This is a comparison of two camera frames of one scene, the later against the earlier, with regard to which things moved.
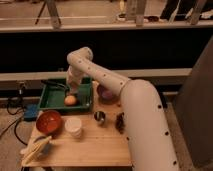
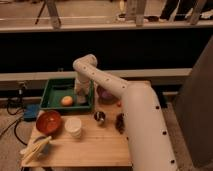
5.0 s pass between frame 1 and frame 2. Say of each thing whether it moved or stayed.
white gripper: moved
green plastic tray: stayed
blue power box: stayed
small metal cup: stayed
